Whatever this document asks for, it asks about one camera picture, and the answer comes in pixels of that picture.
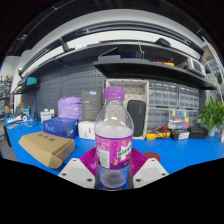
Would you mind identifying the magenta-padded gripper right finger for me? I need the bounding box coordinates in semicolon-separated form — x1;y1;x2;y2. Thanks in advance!
128;147;170;190

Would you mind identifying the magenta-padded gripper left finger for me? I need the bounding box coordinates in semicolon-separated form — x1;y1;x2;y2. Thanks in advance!
57;146;100;190

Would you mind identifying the clear bottle with purple label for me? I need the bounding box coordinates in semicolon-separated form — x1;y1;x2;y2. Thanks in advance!
94;86;135;191

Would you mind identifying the yellow multimeter with red leads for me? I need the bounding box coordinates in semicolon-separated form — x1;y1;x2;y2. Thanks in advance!
145;125;171;141

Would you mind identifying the brown cardboard box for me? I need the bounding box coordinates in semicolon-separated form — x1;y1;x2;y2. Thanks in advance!
18;131;76;170

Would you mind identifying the white carton box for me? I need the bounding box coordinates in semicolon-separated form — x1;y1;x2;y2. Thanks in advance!
77;120;97;141

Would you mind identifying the blue carton box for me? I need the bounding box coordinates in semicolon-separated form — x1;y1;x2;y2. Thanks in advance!
41;116;80;139

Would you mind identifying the black box with white label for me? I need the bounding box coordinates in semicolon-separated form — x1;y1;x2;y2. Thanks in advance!
169;128;190;141

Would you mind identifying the grey small-parts drawer cabinet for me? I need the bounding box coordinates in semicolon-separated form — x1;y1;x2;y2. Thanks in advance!
148;80;180;109
178;84;200;111
146;107;171;132

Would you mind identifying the black zip case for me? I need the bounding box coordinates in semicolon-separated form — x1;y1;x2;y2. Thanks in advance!
126;100;147;138

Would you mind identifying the clear organizer with coloured parts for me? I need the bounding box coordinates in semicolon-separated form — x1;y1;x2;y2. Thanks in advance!
168;109;192;131

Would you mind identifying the plain black box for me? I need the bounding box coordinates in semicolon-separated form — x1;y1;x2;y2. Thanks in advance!
187;126;209;140

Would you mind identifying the small white box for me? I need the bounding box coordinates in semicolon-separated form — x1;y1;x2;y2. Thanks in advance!
39;109;55;122

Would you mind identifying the purple plastic bag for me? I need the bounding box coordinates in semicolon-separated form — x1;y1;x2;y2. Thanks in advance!
57;96;83;122

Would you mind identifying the dark grey flat box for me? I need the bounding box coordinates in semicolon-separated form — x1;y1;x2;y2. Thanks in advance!
81;90;104;122

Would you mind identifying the green potted plant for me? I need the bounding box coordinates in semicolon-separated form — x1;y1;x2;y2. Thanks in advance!
197;96;224;137

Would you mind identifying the beige dotted fabric bin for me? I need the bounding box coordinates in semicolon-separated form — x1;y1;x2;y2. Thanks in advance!
104;78;150;140

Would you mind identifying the black overhead shelf unit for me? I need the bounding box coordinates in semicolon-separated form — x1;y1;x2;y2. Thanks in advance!
18;19;219;91

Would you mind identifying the white wire shelf rack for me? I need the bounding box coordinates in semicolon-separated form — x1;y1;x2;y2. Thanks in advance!
201;34;224;101

